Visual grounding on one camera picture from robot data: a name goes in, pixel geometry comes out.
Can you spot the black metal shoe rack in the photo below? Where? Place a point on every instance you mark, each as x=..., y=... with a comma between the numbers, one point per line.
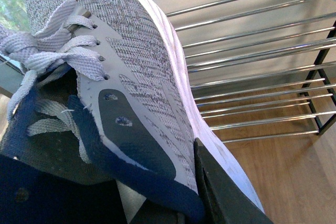
x=261, y=69

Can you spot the grey sneaker with side view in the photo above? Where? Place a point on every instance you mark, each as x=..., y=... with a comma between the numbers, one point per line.
x=134, y=114

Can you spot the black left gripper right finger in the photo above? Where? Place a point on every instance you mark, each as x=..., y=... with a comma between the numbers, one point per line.
x=224, y=202

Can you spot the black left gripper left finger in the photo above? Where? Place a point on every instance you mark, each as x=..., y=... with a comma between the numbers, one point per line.
x=43, y=178

